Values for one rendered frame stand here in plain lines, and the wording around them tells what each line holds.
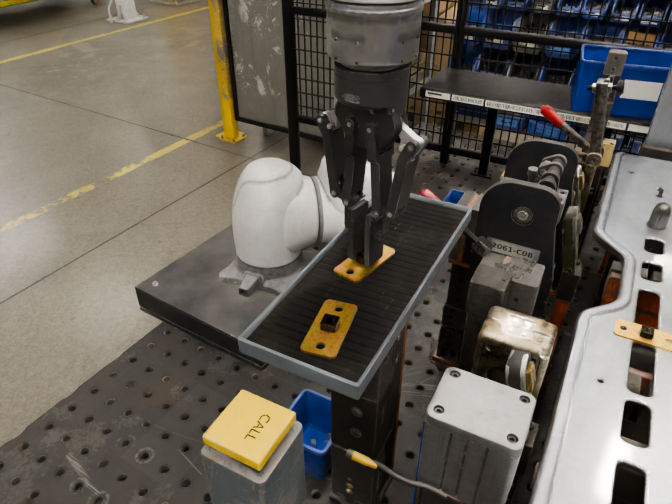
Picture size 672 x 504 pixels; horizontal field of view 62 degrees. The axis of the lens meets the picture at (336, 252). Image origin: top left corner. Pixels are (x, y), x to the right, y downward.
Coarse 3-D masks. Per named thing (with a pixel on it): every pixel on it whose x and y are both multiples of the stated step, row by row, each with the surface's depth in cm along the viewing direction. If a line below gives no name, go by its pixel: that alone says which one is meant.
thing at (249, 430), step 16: (240, 400) 51; (256, 400) 51; (224, 416) 49; (240, 416) 49; (256, 416) 49; (272, 416) 49; (288, 416) 49; (208, 432) 48; (224, 432) 48; (240, 432) 48; (256, 432) 48; (272, 432) 48; (224, 448) 47; (240, 448) 47; (256, 448) 47; (272, 448) 47; (256, 464) 46
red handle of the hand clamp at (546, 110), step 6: (540, 108) 116; (546, 108) 115; (546, 114) 116; (552, 114) 115; (558, 114) 116; (552, 120) 116; (558, 120) 115; (564, 120) 115; (558, 126) 116; (564, 126) 115; (564, 132) 116; (570, 132) 116; (576, 132) 116; (576, 138) 116; (582, 138) 116; (582, 144) 116; (588, 144) 116; (588, 150) 116
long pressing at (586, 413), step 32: (640, 160) 128; (608, 192) 115; (640, 192) 116; (608, 224) 106; (640, 224) 106; (640, 256) 97; (640, 288) 90; (576, 320) 83; (608, 320) 83; (576, 352) 78; (608, 352) 78; (576, 384) 73; (608, 384) 73; (576, 416) 69; (608, 416) 69; (544, 448) 65; (576, 448) 65; (608, 448) 65; (640, 448) 65; (544, 480) 62; (576, 480) 62; (608, 480) 62
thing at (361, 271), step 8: (384, 248) 70; (392, 248) 70; (360, 256) 67; (384, 256) 69; (344, 264) 68; (352, 264) 68; (360, 264) 68; (376, 264) 68; (336, 272) 66; (344, 272) 66; (360, 272) 66; (368, 272) 66; (352, 280) 65; (360, 280) 65
